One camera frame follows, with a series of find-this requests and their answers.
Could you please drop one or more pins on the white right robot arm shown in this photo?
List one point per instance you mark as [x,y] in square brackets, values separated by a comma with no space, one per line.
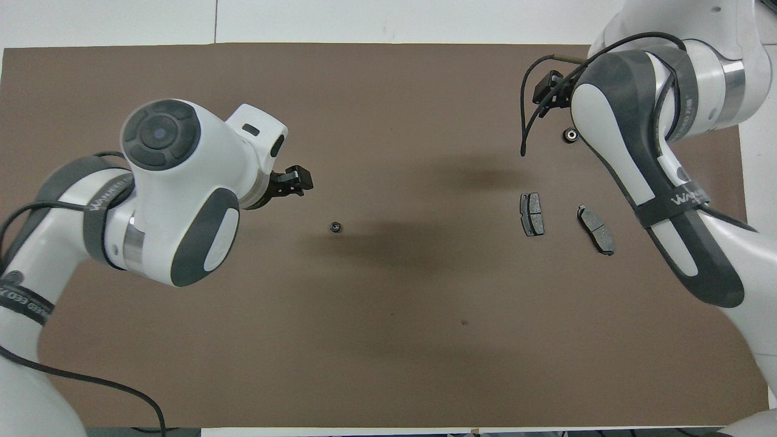
[619,121]

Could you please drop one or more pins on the large black bearing gear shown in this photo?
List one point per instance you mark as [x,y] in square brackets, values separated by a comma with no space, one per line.
[569,135]

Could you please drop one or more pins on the dark rectangular brake pad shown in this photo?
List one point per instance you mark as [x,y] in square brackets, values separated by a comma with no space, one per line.
[532,214]

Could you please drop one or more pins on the dark curved brake pad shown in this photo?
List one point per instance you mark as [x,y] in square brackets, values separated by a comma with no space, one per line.
[595,229]

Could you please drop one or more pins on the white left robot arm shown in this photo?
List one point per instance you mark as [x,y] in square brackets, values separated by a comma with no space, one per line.
[182,182]

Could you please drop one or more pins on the brown table mat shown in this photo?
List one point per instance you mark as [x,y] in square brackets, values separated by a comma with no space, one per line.
[394,334]

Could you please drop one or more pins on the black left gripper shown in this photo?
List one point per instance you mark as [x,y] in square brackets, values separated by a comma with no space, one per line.
[276,187]

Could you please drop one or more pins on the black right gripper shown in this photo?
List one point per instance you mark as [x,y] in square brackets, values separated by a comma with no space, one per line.
[561,94]

